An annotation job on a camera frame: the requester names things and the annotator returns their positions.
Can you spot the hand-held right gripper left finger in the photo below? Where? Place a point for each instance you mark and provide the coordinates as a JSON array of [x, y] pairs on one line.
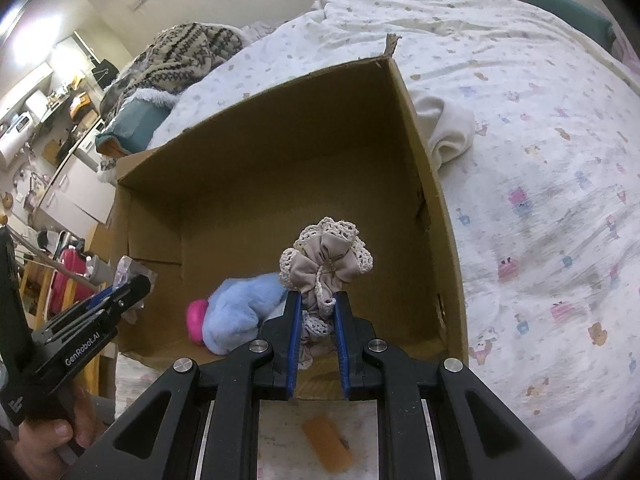
[[293, 332]]

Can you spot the light blue plush toy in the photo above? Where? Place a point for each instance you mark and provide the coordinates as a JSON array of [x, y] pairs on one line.
[[240, 315]]

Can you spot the pink plush ball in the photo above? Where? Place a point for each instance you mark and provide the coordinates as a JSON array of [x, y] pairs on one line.
[[196, 321]]

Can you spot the cardboard box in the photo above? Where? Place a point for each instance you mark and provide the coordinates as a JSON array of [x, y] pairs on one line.
[[280, 200]]

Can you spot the white cabinet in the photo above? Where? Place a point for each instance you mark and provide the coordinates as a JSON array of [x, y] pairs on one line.
[[70, 185]]

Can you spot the teal cushion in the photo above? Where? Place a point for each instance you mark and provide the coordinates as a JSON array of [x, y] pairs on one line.
[[540, 5]]

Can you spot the teal pillow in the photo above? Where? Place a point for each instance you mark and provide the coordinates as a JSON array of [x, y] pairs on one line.
[[132, 127]]

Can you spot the printed white bed quilt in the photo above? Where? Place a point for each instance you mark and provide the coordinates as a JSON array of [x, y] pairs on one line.
[[475, 160]]

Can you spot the beige lace-trimmed scrunchie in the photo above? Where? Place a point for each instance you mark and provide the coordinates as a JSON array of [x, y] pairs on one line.
[[325, 265]]

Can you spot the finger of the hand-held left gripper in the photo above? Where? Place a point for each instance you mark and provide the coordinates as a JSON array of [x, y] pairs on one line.
[[117, 297]]

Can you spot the patterned knit blanket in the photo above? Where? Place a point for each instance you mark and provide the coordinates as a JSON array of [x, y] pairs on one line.
[[172, 62]]

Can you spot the white cloth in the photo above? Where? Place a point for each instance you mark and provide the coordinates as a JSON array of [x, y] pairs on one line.
[[445, 127]]

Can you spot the pink suitcase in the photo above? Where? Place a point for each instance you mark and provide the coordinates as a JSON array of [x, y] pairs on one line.
[[67, 272]]

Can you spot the person's left hand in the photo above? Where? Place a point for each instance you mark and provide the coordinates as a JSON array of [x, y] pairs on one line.
[[40, 447]]

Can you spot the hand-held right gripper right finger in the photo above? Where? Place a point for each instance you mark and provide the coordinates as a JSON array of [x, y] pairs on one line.
[[342, 332]]

